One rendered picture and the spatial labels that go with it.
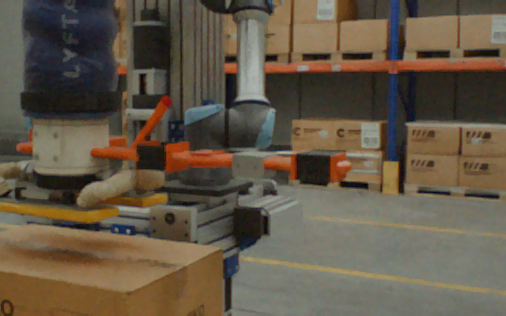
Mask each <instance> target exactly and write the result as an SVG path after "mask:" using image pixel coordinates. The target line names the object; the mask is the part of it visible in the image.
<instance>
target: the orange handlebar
mask: <svg viewBox="0 0 506 316"><path fill-rule="evenodd" d="M121 146H126V137H123V136H108V147H104V149H101V148H93V149H92V150H91V152H90V154H91V156H92V157H93V158H106V159H121V160H136V151H135V150H129V149H130V148H119V147H121ZM17 150H18V151H19V152H21V153H31V154H33V142H21V144H19V145H18V146H17ZM232 155H233V154H226V151H215V150H200V151H196V152H190V151H183V152H182V153H173V154H172V162H173V163H180V164H192V165H190V166H191V167H202V168H215V167H218V166H226V167H232V163H233V162H232ZM263 165H264V167H265V169H270V170H284V171H290V157H278V156H275V157H274V158H266V159H265V161H264V164H263ZM351 169H352V164H351V163H350V162H348V161H344V162H339V163H338V165H337V172H338V174H345V173H348V172H350V171H351Z"/></svg>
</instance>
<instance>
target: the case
mask: <svg viewBox="0 0 506 316"><path fill-rule="evenodd" d="M222 252H223V247H219V246H211V245H203V244H195V243H185V242H177V241H169V240H161V239H153V238H144V237H135V236H127V235H119V234H110V233H102V232H94V231H85V230H76V229H68V228H60V227H52V226H44V225H34V224H30V225H26V226H22V227H18V228H15V229H11V230H7V231H3V232H0V316H222Z"/></svg>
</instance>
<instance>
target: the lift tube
mask: <svg viewBox="0 0 506 316"><path fill-rule="evenodd" d="M116 1H117V0H23V2H24V6H23V9H22V14H21V34H22V37H23V40H24V43H25V46H26V49H25V54H24V60H23V69H22V82H23V90H24V92H115V91H117V86H118V78H119V71H118V63H117V59H116V55H115V52H113V45H115V42H116V39H117V36H118V31H119V25H118V22H117V19H116V17H115V14H113V9H114V7H115V4H116ZM115 116H120V115H119V112H118V110H105V111H26V110H24V112H23V115H22V117H31V118H97V117H115Z"/></svg>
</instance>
